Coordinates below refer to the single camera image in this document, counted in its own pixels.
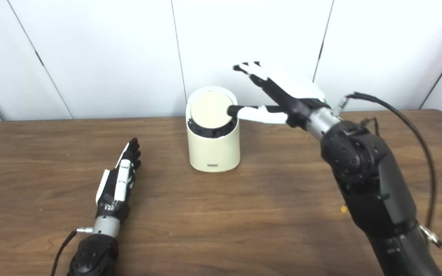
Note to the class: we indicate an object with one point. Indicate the black bin liner bag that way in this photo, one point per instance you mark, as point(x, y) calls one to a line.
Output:
point(211, 132)

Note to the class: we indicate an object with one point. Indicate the white and black left hand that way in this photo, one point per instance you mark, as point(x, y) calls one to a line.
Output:
point(121, 184)

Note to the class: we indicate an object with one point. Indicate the white and black right hand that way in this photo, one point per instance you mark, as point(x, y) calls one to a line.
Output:
point(294, 88)

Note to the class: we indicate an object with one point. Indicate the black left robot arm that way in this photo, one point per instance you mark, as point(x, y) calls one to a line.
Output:
point(94, 255)

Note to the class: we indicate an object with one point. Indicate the cream-colored lidded bin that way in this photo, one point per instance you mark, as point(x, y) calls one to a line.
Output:
point(213, 153)

